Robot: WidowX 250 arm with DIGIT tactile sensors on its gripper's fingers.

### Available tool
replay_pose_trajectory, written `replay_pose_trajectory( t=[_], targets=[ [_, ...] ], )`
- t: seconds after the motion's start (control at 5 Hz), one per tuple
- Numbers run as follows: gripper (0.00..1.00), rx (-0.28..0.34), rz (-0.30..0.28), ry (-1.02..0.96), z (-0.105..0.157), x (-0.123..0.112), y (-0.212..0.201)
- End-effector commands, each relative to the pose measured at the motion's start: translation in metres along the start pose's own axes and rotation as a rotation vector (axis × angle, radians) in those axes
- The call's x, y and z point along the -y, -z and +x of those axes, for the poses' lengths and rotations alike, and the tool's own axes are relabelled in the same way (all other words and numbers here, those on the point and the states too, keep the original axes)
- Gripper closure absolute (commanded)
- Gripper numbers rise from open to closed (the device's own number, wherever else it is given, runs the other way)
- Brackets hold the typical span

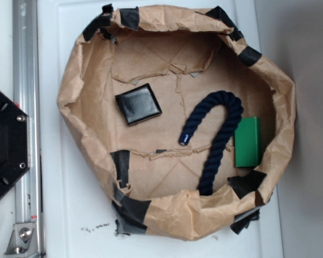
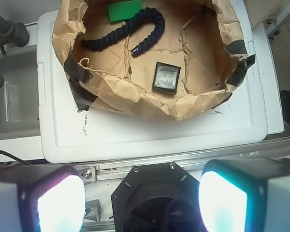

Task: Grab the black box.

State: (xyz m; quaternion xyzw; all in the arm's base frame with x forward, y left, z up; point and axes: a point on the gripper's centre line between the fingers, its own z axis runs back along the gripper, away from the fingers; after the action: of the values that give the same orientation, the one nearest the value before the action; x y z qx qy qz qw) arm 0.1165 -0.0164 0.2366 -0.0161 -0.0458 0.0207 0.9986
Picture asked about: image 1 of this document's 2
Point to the green rectangular block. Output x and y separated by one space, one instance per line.
247 140

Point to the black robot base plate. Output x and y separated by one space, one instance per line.
14 154

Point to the metal corner bracket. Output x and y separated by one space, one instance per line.
23 241

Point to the aluminium extrusion rail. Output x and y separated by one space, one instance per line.
28 190

